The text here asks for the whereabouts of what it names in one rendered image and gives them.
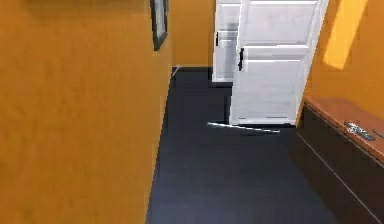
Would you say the white panelled room door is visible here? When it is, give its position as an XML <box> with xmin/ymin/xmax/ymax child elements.
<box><xmin>228</xmin><ymin>0</ymin><xmax>330</xmax><ymax>126</ymax></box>
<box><xmin>211</xmin><ymin>0</ymin><xmax>242</xmax><ymax>83</ymax></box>

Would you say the brown topped dark cupboard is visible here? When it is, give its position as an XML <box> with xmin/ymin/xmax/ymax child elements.
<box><xmin>288</xmin><ymin>96</ymin><xmax>384</xmax><ymax>224</ymax></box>

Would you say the grey remote control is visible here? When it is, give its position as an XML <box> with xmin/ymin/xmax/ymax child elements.
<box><xmin>344</xmin><ymin>121</ymin><xmax>377</xmax><ymax>142</ymax></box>

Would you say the dark framed wall picture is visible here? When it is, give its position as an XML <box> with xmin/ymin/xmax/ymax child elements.
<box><xmin>149</xmin><ymin>0</ymin><xmax>170</xmax><ymax>52</ymax></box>

